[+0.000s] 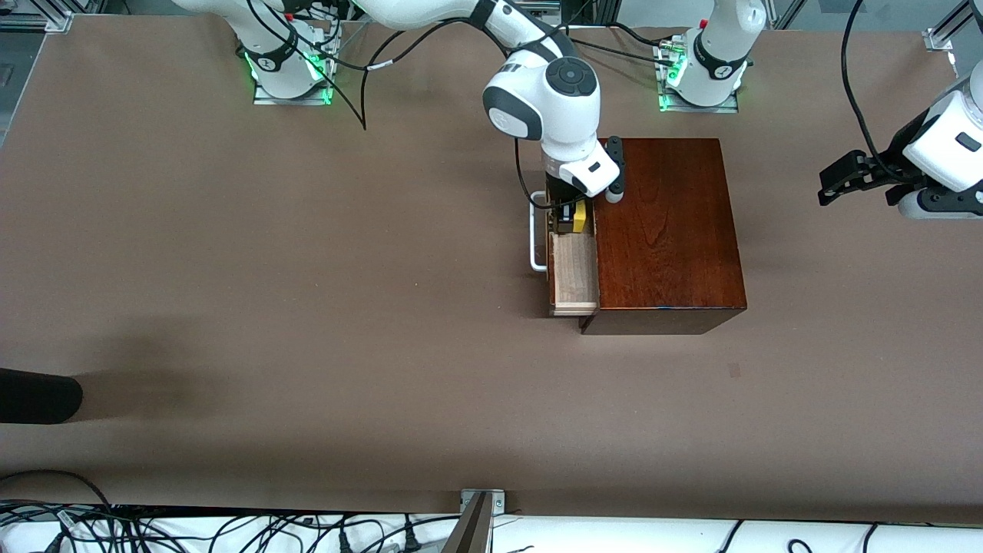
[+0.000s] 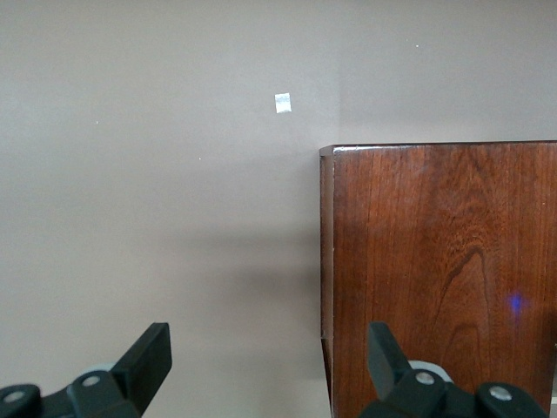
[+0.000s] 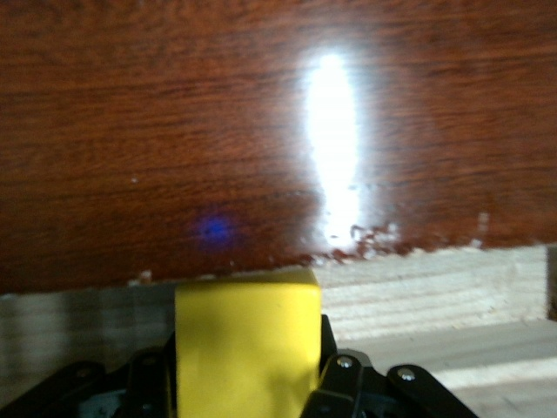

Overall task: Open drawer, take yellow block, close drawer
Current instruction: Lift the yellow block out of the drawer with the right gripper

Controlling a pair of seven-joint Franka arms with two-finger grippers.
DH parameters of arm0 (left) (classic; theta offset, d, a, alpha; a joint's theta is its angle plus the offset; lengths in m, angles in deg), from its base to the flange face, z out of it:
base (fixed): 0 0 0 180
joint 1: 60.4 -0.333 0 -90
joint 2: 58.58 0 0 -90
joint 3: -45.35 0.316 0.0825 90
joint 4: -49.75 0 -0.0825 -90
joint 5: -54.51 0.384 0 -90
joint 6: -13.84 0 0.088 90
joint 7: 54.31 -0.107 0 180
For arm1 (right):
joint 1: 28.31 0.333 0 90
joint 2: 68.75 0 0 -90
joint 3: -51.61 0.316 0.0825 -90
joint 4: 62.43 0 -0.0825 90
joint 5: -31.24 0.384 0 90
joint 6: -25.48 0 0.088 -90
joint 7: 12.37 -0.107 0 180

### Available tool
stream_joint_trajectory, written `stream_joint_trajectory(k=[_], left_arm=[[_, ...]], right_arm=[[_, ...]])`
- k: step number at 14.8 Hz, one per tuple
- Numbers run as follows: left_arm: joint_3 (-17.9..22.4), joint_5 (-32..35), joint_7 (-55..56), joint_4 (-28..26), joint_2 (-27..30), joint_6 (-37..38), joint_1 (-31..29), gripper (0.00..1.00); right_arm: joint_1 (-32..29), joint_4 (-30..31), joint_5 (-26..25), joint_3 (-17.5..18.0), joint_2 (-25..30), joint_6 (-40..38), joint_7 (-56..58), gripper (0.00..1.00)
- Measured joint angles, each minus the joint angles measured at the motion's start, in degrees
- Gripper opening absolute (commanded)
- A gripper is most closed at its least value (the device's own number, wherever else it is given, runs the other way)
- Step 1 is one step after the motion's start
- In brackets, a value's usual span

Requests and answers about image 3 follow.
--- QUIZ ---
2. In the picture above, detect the dark wooden drawer cabinet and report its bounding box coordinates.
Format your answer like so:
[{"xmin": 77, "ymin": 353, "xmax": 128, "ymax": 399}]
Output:
[{"xmin": 0, "ymin": 0, "xmax": 557, "ymax": 301}]

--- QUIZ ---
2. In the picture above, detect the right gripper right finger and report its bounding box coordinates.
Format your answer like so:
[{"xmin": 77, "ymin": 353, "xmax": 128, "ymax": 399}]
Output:
[{"xmin": 299, "ymin": 315, "xmax": 475, "ymax": 418}]

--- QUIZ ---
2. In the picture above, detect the yellow block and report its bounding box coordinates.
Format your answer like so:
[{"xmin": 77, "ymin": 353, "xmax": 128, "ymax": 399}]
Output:
[{"xmin": 173, "ymin": 266, "xmax": 324, "ymax": 418}]

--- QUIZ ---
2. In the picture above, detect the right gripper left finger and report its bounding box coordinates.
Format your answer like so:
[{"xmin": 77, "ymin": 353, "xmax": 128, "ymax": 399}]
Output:
[{"xmin": 34, "ymin": 333, "xmax": 178, "ymax": 418}]

